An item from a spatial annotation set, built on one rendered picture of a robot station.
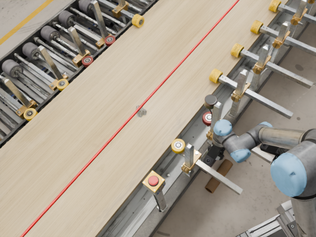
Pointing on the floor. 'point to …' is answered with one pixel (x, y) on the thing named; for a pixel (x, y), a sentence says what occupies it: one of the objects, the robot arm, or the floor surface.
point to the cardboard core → (223, 169)
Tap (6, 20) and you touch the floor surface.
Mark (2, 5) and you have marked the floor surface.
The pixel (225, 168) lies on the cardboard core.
